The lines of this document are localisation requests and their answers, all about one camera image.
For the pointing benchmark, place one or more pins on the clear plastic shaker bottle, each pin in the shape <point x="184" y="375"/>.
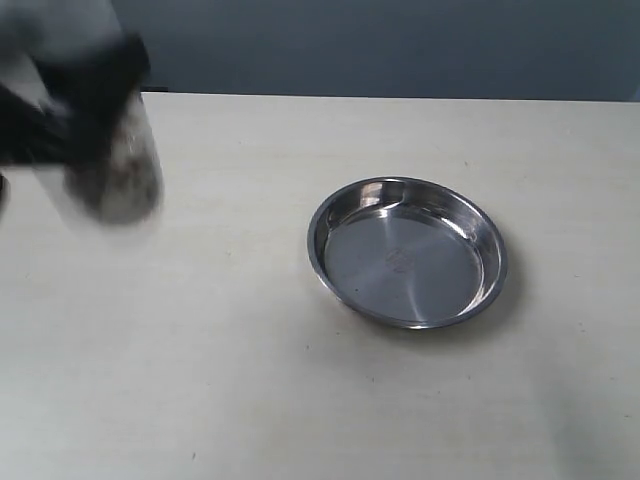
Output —
<point x="126" y="186"/>

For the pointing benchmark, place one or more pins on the round stainless steel tray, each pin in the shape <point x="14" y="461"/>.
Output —
<point x="407" y="253"/>

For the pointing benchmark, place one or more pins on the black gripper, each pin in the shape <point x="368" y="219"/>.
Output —
<point x="90" y="95"/>

